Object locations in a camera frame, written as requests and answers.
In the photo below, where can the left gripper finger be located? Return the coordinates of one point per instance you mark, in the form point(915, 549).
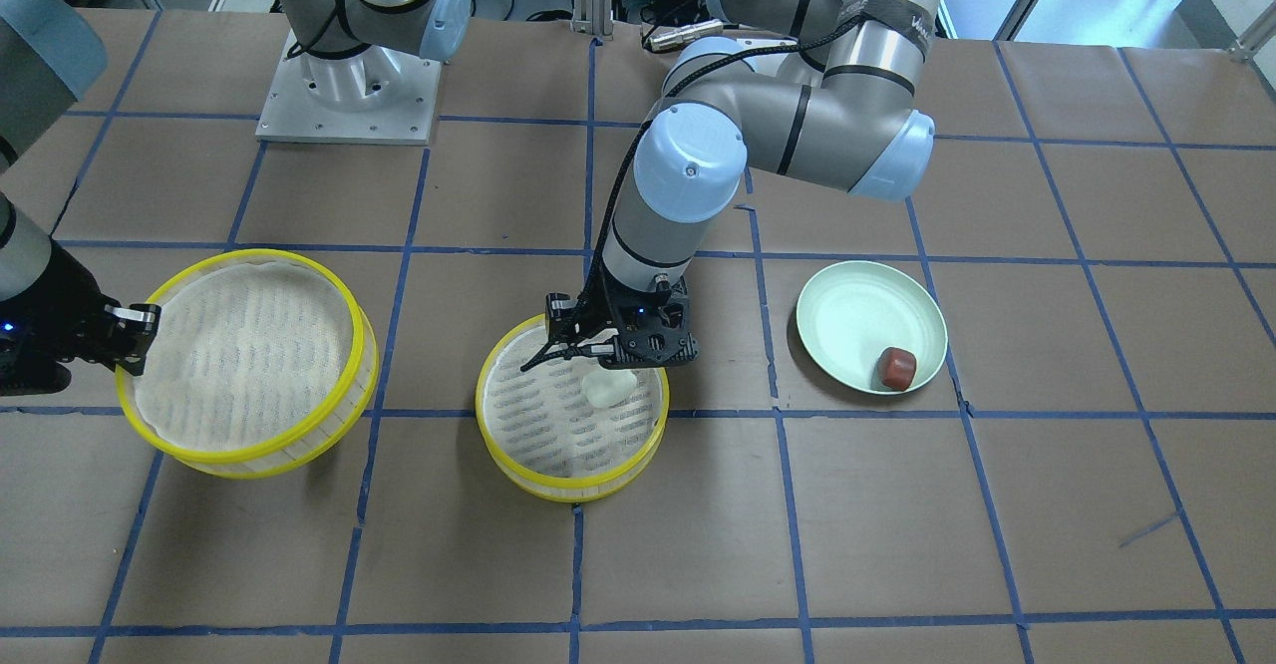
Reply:
point(603, 352)
point(571, 322)

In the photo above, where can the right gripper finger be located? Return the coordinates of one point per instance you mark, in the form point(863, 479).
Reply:
point(132, 332)

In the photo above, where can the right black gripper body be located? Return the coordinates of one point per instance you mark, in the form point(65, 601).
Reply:
point(50, 313)

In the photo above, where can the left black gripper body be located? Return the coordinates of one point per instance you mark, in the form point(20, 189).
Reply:
point(559, 311)

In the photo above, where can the white steamed bun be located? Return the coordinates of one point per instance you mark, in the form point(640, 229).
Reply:
point(607, 388)

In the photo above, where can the yellow steamer layer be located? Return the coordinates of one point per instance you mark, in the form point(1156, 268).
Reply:
point(318, 432)
point(543, 435)

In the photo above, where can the brown steamed bun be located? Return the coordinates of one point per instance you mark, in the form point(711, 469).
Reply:
point(896, 369)

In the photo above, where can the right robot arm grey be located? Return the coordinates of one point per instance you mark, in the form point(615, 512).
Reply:
point(52, 56)

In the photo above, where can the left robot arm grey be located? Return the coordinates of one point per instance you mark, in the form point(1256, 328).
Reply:
point(831, 105)

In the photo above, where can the white steamer cloth liner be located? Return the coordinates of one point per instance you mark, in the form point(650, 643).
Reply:
point(244, 352)

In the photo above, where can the light green plate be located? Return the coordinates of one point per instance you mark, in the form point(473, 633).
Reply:
point(848, 312)

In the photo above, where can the silver cylindrical connector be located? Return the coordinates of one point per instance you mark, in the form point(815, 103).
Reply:
point(679, 37)

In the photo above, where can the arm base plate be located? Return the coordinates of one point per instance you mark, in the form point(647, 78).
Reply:
point(379, 97)

